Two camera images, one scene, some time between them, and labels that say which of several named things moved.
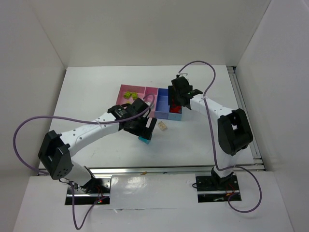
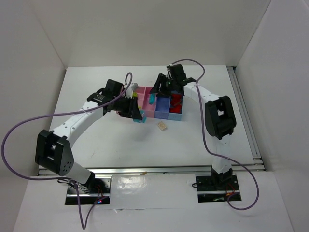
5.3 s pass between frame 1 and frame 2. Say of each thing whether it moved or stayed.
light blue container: stayed
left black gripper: moved
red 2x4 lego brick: stayed
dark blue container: stayed
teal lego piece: moved
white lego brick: stayed
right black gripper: moved
